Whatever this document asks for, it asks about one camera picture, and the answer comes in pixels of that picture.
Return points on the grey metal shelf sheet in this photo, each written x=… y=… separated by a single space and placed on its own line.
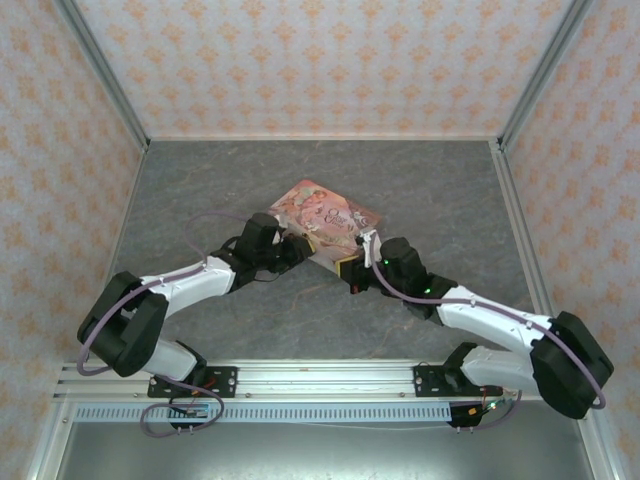
x=325 y=455

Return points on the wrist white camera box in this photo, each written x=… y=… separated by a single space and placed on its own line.
x=370 y=245
x=281 y=225

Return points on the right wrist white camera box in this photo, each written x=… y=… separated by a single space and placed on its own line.
x=370 y=245

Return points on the aluminium lower frame post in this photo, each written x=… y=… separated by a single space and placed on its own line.
x=47 y=450
x=600 y=450

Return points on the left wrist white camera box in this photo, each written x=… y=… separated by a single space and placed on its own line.
x=281 y=225

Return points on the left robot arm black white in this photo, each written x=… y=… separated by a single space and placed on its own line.
x=185 y=280

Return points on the pink illustrated storage box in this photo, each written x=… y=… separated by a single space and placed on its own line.
x=325 y=215

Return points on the aluminium side rail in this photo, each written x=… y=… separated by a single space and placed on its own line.
x=510 y=200
x=128 y=200

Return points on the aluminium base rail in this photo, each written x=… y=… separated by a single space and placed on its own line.
x=325 y=380

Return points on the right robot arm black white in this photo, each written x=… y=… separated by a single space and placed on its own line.
x=490 y=315

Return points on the aluminium frame post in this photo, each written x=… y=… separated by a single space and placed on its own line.
x=100 y=70
x=545 y=70
x=600 y=450
x=47 y=450

